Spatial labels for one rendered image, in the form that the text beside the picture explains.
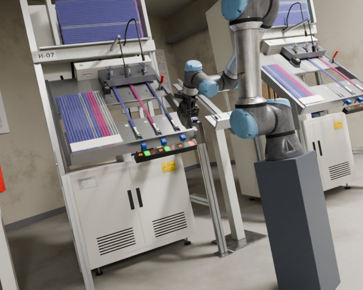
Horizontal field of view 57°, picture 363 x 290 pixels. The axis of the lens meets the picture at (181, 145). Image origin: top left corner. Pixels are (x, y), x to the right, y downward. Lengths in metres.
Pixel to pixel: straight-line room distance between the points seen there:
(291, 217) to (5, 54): 4.07
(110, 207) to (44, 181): 2.65
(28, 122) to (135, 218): 2.83
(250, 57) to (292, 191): 0.51
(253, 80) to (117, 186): 1.12
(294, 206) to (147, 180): 1.02
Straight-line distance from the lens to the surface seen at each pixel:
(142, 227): 2.10
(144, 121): 1.88
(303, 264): 1.41
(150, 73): 2.19
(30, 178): 4.56
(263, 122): 1.25
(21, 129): 4.58
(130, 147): 1.73
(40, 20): 2.48
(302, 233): 1.36
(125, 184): 2.04
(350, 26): 4.76
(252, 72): 1.23
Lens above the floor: 0.73
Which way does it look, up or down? 2 degrees down
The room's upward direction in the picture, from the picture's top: 12 degrees counter-clockwise
